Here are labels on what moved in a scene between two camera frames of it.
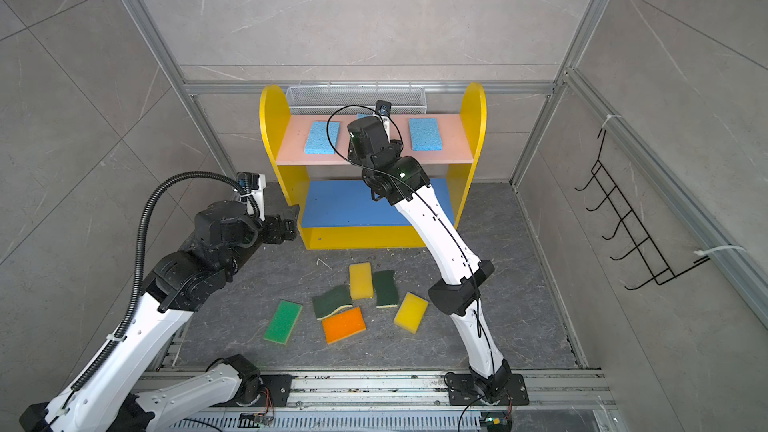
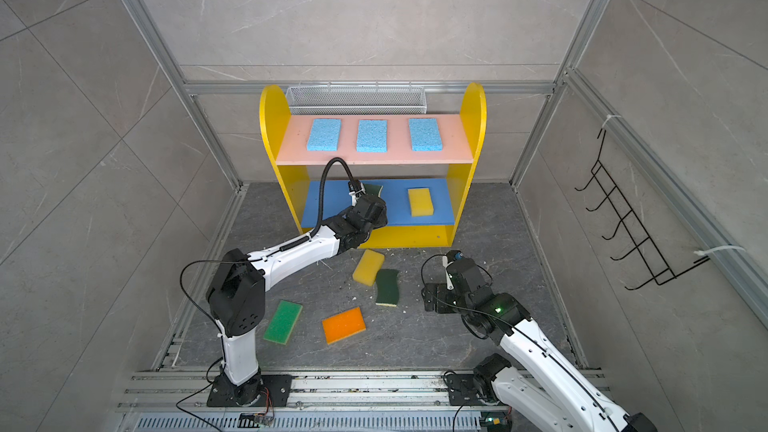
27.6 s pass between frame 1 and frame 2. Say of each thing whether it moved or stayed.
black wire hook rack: stayed
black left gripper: moved
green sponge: stayed
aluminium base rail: stayed
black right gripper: moved
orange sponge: stayed
